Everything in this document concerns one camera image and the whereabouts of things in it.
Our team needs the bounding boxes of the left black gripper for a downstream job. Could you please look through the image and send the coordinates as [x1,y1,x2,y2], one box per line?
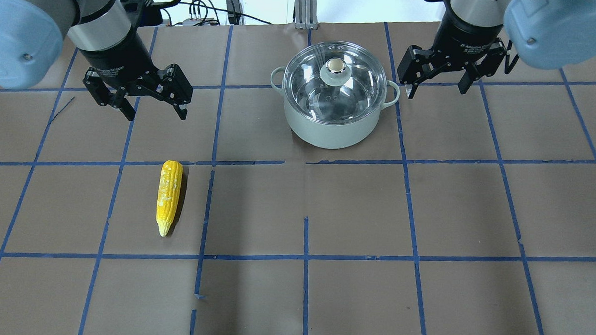
[81,30,194,121]

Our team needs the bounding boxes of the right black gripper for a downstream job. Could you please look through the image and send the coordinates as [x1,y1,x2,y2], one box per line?
[397,8,508,99]

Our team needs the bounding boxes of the yellow corn cob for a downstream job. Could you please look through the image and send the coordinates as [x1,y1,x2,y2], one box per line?
[156,160,184,237]

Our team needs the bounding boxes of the glass pot lid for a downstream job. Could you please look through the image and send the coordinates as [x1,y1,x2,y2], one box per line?
[280,41,393,126]

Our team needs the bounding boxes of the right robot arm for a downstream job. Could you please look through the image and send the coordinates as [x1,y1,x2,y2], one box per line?
[397,0,596,98]

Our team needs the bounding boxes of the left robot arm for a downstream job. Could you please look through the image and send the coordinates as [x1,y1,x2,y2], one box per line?
[0,0,193,121]

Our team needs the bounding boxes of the pale green cooking pot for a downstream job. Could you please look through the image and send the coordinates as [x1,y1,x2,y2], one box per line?
[270,41,401,150]

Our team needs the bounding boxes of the black power adapter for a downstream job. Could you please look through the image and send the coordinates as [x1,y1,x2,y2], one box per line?
[226,0,243,25]

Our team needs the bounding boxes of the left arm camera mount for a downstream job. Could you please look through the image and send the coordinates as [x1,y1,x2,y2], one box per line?
[118,0,163,28]

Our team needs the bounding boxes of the black cable bundle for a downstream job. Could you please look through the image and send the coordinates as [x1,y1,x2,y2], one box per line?
[157,0,274,29]

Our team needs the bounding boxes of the aluminium frame post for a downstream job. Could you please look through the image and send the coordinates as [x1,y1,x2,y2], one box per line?
[293,0,319,30]

